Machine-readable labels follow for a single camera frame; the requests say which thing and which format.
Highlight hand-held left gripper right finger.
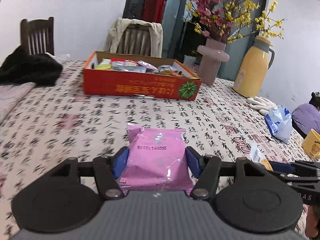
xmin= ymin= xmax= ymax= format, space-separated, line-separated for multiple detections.
xmin=185 ymin=147 xmax=269 ymax=201

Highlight white gloves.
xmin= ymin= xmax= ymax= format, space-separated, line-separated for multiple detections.
xmin=247 ymin=96 xmax=277 ymax=117

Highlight yellow bear mug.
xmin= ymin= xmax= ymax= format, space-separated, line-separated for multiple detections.
xmin=301 ymin=129 xmax=320 ymax=159

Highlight person's right hand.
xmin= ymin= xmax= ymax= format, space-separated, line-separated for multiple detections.
xmin=304 ymin=205 xmax=320 ymax=240

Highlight blue white plastic bag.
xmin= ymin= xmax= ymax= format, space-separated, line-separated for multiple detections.
xmin=264 ymin=105 xmax=293 ymax=143

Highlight pink vase with flowers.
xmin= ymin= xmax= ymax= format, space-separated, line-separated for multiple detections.
xmin=122 ymin=0 xmax=269 ymax=81

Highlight pile of assorted snack packets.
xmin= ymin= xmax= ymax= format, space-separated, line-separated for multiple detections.
xmin=95 ymin=58 xmax=191 ymax=77

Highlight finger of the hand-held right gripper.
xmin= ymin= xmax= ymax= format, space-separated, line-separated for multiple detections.
xmin=269 ymin=160 xmax=320 ymax=174
xmin=274 ymin=172 xmax=320 ymax=190

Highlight pink snack packet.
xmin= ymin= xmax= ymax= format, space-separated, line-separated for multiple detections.
xmin=117 ymin=123 xmax=197 ymax=197

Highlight folded patterned cloth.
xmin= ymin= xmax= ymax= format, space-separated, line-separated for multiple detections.
xmin=0 ymin=81 xmax=38 ymax=126

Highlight red cardboard box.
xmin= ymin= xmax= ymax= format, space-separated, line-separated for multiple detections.
xmin=82 ymin=51 xmax=202 ymax=102

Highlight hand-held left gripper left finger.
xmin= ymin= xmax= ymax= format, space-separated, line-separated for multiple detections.
xmin=46 ymin=146 xmax=129 ymax=200

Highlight green snack packet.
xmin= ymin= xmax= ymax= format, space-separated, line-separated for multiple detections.
xmin=96 ymin=59 xmax=113 ymax=70

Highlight black cloth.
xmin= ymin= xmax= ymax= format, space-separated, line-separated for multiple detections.
xmin=0 ymin=45 xmax=63 ymax=86

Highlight yellow thermos jug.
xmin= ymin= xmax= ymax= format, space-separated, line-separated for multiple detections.
xmin=232 ymin=35 xmax=275 ymax=98

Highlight chair with beige jacket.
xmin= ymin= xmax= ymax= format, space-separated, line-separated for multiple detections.
xmin=104 ymin=17 xmax=163 ymax=58

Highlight yellow and pink flower branches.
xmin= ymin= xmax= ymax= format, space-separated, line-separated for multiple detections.
xmin=160 ymin=0 xmax=285 ymax=44

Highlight white orange snack packet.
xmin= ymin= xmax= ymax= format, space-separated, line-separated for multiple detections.
xmin=250 ymin=142 xmax=273 ymax=172

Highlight hanging red garment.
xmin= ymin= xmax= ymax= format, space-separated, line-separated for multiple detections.
xmin=141 ymin=0 xmax=171 ymax=23

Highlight dark wooden chair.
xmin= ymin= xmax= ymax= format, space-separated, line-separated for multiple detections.
xmin=20 ymin=17 xmax=55 ymax=55

